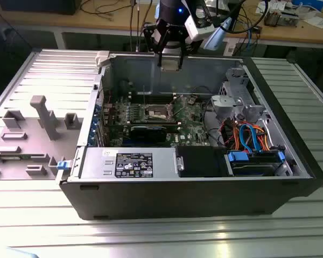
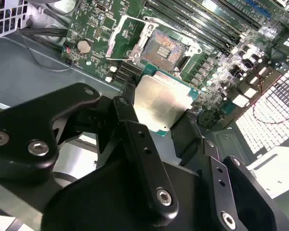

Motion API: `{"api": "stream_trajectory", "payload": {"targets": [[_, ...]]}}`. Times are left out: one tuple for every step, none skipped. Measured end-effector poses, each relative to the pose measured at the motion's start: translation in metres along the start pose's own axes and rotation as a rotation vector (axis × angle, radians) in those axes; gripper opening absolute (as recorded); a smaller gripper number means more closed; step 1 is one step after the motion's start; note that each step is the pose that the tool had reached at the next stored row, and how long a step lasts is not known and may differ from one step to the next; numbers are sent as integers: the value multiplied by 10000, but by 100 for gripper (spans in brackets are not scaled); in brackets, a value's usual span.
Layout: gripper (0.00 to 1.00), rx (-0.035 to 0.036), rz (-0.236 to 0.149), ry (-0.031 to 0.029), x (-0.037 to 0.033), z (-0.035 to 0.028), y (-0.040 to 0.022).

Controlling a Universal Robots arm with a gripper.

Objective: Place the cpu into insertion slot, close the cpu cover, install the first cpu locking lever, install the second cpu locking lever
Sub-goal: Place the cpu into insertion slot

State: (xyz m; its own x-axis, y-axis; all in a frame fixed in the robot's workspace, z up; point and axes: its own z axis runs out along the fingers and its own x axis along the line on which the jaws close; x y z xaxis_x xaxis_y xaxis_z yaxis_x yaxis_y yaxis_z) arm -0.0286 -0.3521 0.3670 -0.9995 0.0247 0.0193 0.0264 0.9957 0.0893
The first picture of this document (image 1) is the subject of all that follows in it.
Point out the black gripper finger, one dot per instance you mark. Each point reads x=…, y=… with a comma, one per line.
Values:
x=160, y=57
x=181, y=60

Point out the silver square CPU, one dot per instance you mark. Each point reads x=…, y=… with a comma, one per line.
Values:
x=170, y=65

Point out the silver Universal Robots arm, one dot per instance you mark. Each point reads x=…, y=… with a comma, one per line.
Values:
x=216, y=37

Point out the CPU socket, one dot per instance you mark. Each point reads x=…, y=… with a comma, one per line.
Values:
x=156, y=111

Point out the beige case latch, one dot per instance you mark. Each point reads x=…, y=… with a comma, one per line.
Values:
x=101, y=58

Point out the silver drive cage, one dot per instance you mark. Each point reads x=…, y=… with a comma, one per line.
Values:
x=226, y=103

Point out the green motherboard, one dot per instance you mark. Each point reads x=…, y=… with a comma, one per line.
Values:
x=188, y=126

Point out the wooden workbench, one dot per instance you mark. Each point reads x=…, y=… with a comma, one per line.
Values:
x=97, y=18

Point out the black graphics card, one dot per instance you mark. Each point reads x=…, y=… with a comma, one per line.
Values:
x=148, y=133

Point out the small brown electronic device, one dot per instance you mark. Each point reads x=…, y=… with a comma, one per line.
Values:
x=272, y=18

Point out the silver power supply unit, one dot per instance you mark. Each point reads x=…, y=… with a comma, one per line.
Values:
x=97, y=162

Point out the hard disk in blue carrier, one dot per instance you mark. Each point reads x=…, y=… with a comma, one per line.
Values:
x=249, y=165

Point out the black box on workbench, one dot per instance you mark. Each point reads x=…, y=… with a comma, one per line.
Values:
x=37, y=6

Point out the black open PC case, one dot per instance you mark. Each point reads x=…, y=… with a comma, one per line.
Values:
x=177, y=199

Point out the white paper sheets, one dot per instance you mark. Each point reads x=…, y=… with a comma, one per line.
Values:
x=319, y=21

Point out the blue case latch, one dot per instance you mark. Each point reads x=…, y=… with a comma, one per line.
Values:
x=63, y=165

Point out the grey parts rack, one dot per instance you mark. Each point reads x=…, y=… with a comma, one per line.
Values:
x=37, y=139

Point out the green RAM stick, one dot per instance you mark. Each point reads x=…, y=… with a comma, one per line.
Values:
x=14, y=158

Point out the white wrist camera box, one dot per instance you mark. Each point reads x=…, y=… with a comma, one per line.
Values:
x=197, y=25

